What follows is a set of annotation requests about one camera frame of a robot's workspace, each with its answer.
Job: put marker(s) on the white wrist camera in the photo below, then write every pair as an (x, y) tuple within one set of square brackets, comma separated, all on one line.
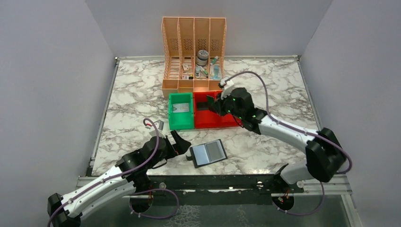
[(227, 86), (159, 124)]

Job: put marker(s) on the red plastic bin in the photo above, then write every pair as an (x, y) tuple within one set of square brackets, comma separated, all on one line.
[(203, 119), (226, 120)]

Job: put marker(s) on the small white bottle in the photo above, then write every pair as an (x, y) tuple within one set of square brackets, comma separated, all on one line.
[(197, 72)]

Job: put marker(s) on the round grey tin jar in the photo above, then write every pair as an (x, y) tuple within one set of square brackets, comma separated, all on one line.
[(202, 58)]

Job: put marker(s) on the silver card in green bin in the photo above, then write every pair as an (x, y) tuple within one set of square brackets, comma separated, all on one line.
[(181, 108)]

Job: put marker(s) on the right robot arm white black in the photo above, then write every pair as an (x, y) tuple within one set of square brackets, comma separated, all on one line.
[(322, 149)]

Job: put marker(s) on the black credit card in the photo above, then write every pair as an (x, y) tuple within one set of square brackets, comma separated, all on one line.
[(210, 100)]

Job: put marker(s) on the green plastic bin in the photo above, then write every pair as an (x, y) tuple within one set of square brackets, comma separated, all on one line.
[(181, 121)]

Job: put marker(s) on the peach desk file organizer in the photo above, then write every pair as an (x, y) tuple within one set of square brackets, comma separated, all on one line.
[(183, 37)]

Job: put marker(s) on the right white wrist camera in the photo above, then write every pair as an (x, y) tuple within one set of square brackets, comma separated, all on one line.
[(227, 86)]

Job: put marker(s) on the black card in red bin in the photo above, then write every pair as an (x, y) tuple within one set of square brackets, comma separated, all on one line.
[(202, 106)]

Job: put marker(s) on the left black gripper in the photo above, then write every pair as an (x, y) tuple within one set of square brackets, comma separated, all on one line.
[(172, 143)]

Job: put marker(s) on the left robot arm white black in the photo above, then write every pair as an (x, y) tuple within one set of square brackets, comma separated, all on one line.
[(128, 175)]

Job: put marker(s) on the black card holder wallet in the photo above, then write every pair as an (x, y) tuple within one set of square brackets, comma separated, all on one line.
[(207, 153)]

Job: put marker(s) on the blue packaged item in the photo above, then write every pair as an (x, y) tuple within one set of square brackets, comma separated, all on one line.
[(215, 73)]

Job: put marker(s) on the green marker pen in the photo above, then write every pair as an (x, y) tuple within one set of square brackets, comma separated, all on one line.
[(204, 72)]

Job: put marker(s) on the small white box in organizer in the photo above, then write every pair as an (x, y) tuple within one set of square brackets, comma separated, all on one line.
[(185, 67)]

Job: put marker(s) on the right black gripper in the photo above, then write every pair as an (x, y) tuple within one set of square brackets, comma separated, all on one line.
[(220, 104)]

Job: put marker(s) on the green capped tube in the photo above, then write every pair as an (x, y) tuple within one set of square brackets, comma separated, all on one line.
[(215, 59)]

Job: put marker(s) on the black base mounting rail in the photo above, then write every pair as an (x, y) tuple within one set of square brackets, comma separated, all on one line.
[(220, 182)]

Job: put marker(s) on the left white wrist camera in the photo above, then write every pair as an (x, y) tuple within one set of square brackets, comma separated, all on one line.
[(159, 124)]

